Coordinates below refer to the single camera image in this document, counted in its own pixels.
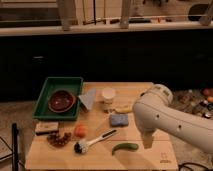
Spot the orange tomato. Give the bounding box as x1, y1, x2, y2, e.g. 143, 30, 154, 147
74, 124, 87, 138

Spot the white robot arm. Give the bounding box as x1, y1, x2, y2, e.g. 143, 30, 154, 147
132, 84, 213, 154

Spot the green pepper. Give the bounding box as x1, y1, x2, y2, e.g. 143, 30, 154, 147
111, 143, 139, 155

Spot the small wooden block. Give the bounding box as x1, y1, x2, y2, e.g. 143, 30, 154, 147
35, 122, 59, 135

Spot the dark red grape bunch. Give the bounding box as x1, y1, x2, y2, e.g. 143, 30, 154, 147
47, 133, 71, 148

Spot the white dish brush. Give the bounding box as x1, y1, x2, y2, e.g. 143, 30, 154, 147
74, 129, 117, 154

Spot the white paper cup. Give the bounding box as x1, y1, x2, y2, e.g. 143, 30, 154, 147
101, 87, 116, 104

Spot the yellow banana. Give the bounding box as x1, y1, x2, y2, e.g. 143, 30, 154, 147
114, 105, 132, 114

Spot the green plastic tray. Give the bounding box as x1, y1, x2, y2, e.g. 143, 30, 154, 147
33, 77, 83, 121

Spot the blue sponge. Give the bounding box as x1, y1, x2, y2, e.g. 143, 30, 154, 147
109, 114, 129, 127

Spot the black stand left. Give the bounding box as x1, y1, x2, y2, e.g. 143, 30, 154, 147
12, 123, 19, 171

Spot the brown wooden bowl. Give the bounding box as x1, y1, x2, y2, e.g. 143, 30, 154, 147
48, 90, 76, 113

